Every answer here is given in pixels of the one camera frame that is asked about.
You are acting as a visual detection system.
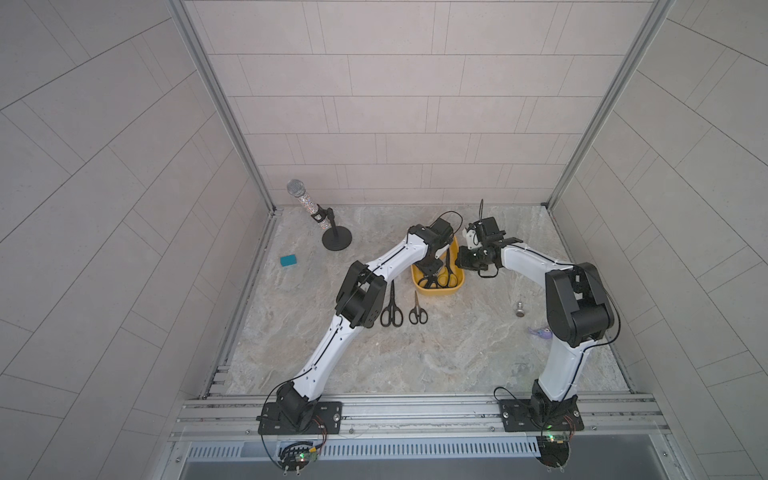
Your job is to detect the yellow plastic storage box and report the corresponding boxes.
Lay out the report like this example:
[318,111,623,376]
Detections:
[411,239,465,296]

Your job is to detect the large black scissors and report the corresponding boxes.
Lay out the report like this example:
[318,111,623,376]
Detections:
[379,281,404,328]

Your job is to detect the right green circuit board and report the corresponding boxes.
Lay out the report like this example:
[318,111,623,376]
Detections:
[536,435,570,470]

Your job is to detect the green circuit board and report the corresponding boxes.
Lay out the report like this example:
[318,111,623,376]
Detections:
[278,441,319,475]
[536,435,570,470]

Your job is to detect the black scissors in box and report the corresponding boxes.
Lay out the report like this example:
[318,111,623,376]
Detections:
[417,250,459,290]

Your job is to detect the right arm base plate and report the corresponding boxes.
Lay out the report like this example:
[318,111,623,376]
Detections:
[498,395,584,435]

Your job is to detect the purple toy figure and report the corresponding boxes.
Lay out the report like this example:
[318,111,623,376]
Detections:
[527,327,553,340]

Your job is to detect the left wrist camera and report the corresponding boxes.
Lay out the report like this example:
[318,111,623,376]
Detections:
[424,218,454,250]

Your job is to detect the aluminium mounting rail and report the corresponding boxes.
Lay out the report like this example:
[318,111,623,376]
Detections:
[170,392,670,441]

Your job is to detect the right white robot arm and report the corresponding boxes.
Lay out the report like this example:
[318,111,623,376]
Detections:
[457,241,616,431]

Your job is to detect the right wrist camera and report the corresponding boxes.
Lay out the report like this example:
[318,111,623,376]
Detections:
[464,217,523,249]

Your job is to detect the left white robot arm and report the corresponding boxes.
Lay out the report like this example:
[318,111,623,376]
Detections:
[276,219,454,431]

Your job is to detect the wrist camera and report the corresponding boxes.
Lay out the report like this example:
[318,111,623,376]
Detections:
[424,218,454,250]
[464,217,523,249]

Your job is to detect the left green circuit board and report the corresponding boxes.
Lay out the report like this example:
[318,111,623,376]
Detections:
[278,441,319,475]

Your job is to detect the teal sponge block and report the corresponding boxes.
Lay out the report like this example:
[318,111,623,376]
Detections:
[279,254,298,267]

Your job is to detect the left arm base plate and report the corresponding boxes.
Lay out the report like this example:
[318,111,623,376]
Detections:
[257,401,344,435]

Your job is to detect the glitter microphone on stand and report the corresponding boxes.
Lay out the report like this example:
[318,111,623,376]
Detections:
[286,179,352,251]

